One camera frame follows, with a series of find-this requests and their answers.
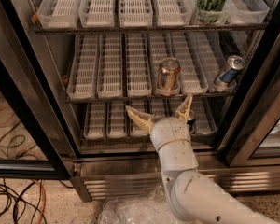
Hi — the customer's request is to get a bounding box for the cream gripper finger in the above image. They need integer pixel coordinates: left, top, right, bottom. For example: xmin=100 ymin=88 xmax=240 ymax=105
xmin=126 ymin=105 xmax=154 ymax=134
xmin=175 ymin=94 xmax=193 ymax=121

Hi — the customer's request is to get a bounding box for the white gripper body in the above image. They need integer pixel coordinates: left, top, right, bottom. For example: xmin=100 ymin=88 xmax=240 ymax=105
xmin=150 ymin=117 xmax=190 ymax=151

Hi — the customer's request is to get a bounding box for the orange soda can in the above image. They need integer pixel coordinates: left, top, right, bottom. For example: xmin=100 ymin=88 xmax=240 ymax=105
xmin=157 ymin=57 xmax=181 ymax=91

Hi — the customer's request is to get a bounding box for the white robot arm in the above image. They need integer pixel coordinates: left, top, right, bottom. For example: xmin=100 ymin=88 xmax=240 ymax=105
xmin=126 ymin=95 xmax=279 ymax=224

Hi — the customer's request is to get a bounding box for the blue can bottom shelf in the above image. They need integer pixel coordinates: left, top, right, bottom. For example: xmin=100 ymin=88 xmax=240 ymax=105
xmin=187 ymin=111 xmax=196 ymax=133

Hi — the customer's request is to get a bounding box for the blue can shelf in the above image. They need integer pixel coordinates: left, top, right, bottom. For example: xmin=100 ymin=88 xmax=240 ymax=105
xmin=213 ymin=55 xmax=245 ymax=91
xmin=187 ymin=111 xmax=196 ymax=133

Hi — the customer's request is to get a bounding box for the blue can middle shelf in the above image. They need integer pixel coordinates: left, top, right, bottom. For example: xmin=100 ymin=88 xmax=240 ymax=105
xmin=213 ymin=55 xmax=245 ymax=91

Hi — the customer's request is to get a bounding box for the steel fridge bottom grille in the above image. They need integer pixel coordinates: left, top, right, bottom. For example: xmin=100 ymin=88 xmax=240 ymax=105
xmin=71 ymin=153 xmax=280 ymax=202

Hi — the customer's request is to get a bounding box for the right fridge glass door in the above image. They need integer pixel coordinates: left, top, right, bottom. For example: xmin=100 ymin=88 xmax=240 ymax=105
xmin=217 ymin=33 xmax=280 ymax=167

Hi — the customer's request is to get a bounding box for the black fridge door left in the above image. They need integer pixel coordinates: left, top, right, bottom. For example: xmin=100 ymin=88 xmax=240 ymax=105
xmin=0 ymin=0 xmax=78 ymax=179

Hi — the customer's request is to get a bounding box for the green tall can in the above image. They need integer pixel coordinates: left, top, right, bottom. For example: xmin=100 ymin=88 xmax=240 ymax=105
xmin=196 ymin=0 xmax=226 ymax=23

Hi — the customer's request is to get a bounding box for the clear plastic bag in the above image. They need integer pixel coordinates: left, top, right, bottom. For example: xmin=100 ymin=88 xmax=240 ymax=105
xmin=97 ymin=185 xmax=204 ymax=224

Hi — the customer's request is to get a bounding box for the bottom wire shelf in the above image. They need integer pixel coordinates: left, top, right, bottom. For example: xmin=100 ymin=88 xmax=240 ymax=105
xmin=83 ymin=97 xmax=217 ymax=140

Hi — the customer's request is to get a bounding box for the wire shelf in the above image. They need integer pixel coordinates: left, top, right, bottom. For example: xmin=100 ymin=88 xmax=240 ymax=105
xmin=83 ymin=97 xmax=217 ymax=140
xmin=67 ymin=32 xmax=246 ymax=103
xmin=33 ymin=0 xmax=280 ymax=35

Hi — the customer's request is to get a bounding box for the middle wire shelf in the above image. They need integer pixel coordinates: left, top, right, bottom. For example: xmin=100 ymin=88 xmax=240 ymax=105
xmin=67 ymin=32 xmax=246 ymax=103

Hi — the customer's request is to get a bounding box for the orange cable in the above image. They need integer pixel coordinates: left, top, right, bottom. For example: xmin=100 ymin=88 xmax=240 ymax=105
xmin=31 ymin=179 xmax=48 ymax=224

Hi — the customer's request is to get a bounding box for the top wire shelf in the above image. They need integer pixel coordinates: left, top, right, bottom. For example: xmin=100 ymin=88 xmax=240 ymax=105
xmin=33 ymin=0 xmax=280 ymax=35

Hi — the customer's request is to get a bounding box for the black cable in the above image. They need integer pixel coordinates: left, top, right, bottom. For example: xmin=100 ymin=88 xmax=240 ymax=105
xmin=0 ymin=178 xmax=48 ymax=224

